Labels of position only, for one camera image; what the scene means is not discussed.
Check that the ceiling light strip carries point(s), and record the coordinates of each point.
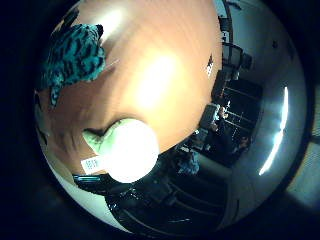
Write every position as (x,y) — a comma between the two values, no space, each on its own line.
(276,133)

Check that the pale green round plush toy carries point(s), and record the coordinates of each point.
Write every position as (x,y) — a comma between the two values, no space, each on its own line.
(130,150)

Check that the small black white marker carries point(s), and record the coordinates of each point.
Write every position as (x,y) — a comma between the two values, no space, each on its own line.
(210,65)

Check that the blue chair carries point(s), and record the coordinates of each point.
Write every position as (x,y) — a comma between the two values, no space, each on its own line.
(190,163)

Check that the black shelf rack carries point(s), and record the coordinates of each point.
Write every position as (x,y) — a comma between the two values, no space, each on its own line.
(243,110)

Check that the teal striped plush toy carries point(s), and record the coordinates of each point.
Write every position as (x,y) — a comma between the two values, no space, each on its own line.
(73,60)

